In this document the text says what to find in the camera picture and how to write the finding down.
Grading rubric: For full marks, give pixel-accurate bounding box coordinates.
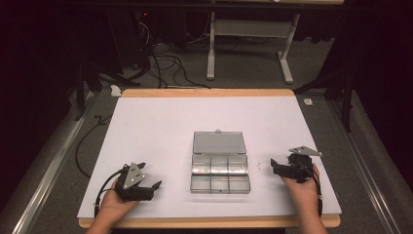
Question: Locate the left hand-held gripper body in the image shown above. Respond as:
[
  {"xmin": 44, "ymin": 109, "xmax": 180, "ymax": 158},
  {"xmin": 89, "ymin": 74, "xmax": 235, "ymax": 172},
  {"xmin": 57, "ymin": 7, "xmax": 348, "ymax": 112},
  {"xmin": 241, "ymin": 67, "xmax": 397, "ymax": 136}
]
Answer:
[{"xmin": 114, "ymin": 162, "xmax": 156, "ymax": 202}]

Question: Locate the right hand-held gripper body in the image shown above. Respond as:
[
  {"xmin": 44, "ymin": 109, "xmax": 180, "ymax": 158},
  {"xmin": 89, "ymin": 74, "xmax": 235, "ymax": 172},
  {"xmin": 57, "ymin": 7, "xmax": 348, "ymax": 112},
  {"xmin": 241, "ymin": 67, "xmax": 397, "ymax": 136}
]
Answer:
[{"xmin": 282, "ymin": 145, "xmax": 323, "ymax": 184}]

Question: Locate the person's right hand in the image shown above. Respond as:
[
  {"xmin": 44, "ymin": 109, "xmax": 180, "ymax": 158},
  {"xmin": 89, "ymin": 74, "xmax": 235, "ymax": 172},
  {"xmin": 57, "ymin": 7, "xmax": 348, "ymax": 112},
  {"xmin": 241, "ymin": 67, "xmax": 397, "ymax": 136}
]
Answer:
[{"xmin": 280, "ymin": 163, "xmax": 321, "ymax": 218}]

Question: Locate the person's left hand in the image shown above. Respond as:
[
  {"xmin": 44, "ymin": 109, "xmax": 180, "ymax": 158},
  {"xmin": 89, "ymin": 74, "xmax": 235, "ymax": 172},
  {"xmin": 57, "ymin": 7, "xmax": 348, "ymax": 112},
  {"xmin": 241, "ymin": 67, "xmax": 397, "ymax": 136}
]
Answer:
[{"xmin": 97, "ymin": 178, "xmax": 140, "ymax": 225}]

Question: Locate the white table mat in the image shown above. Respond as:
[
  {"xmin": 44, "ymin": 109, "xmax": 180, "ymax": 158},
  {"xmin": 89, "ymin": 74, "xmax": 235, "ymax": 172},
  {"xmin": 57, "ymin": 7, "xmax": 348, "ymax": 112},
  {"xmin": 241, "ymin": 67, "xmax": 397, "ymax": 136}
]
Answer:
[{"xmin": 76, "ymin": 96, "xmax": 343, "ymax": 219}]

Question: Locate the clear plastic compartment box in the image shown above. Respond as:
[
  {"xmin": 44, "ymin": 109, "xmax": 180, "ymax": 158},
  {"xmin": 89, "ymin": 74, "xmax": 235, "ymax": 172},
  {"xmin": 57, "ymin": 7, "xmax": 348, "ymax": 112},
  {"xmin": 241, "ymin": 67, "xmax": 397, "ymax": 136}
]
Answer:
[{"xmin": 189, "ymin": 129, "xmax": 252, "ymax": 195}]

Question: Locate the white plastic scrap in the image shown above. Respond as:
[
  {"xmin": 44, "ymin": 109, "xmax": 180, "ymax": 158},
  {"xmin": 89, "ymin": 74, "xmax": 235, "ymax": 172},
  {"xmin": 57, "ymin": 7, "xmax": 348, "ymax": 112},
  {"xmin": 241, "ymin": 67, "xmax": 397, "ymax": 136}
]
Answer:
[{"xmin": 109, "ymin": 84, "xmax": 123, "ymax": 98}]

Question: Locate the black metal stand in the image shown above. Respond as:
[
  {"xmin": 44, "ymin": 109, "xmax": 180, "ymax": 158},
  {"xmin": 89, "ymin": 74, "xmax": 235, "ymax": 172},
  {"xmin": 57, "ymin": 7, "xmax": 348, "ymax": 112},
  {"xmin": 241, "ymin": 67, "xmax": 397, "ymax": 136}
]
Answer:
[
  {"xmin": 292, "ymin": 61, "xmax": 356, "ymax": 133},
  {"xmin": 74, "ymin": 60, "xmax": 141, "ymax": 122}
]

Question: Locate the dark computer tower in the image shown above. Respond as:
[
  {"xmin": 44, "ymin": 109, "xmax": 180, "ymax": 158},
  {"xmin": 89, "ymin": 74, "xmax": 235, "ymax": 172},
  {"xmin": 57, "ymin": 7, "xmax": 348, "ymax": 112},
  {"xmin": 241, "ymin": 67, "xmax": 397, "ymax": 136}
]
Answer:
[{"xmin": 106, "ymin": 9, "xmax": 154, "ymax": 67}]

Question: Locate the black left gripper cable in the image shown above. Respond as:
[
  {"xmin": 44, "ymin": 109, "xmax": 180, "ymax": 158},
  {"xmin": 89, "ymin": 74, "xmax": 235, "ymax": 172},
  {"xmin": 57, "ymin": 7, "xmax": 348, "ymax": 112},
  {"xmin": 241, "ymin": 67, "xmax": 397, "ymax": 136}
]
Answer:
[{"xmin": 93, "ymin": 169, "xmax": 127, "ymax": 218}]

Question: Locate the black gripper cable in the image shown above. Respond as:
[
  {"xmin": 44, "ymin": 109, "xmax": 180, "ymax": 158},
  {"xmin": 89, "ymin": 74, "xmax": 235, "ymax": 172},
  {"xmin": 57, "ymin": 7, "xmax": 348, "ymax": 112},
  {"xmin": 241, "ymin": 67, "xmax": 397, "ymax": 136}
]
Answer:
[
  {"xmin": 93, "ymin": 169, "xmax": 127, "ymax": 218},
  {"xmin": 301, "ymin": 160, "xmax": 323, "ymax": 218}
]

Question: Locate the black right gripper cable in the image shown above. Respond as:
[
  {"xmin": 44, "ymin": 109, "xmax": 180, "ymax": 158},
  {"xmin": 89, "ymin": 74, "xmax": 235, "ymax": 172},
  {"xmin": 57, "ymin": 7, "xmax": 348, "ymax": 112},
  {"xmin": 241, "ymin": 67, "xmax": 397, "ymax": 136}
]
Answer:
[{"xmin": 301, "ymin": 160, "xmax": 323, "ymax": 218}]

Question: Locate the thin black floor cable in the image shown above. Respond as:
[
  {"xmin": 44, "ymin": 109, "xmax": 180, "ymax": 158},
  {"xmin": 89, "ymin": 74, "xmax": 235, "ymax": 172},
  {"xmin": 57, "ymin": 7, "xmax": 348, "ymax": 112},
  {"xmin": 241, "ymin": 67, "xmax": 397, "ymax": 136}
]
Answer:
[{"xmin": 74, "ymin": 114, "xmax": 112, "ymax": 179}]

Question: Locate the aluminium floor rail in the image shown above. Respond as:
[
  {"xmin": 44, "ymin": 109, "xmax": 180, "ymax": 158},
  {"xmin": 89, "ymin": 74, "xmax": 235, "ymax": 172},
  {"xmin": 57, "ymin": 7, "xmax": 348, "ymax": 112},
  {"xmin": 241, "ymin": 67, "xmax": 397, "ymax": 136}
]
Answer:
[
  {"xmin": 11, "ymin": 92, "xmax": 95, "ymax": 234},
  {"xmin": 326, "ymin": 97, "xmax": 404, "ymax": 234}
]

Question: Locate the tangle of black floor cables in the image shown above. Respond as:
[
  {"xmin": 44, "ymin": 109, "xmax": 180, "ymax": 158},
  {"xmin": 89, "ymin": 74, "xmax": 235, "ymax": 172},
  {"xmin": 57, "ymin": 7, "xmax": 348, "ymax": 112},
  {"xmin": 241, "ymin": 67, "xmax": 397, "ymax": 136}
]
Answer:
[{"xmin": 131, "ymin": 19, "xmax": 212, "ymax": 90}]

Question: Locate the white desk frame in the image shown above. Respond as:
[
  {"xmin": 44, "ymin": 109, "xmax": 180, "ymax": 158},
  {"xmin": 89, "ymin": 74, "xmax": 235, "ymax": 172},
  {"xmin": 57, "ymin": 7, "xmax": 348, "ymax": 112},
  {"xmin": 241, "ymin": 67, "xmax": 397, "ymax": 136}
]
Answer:
[{"xmin": 206, "ymin": 0, "xmax": 345, "ymax": 85}]

